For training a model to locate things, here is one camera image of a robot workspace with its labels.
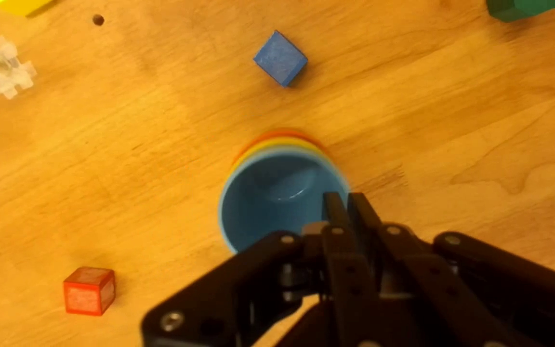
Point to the orange plastic cup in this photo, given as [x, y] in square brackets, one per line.
[285, 132]

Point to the blue wooden cube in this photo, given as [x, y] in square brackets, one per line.
[280, 58]

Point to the blue plastic cup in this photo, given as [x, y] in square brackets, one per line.
[278, 189]

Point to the red wooden cube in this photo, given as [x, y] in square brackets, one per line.
[89, 290]

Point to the green wooden cylinder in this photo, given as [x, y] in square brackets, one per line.
[515, 10]

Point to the yellow plastic cup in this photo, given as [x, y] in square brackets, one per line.
[280, 141]

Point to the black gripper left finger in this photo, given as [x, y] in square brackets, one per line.
[235, 303]

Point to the yellow wooden cube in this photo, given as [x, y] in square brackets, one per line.
[23, 6]

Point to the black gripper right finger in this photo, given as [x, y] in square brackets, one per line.
[484, 295]

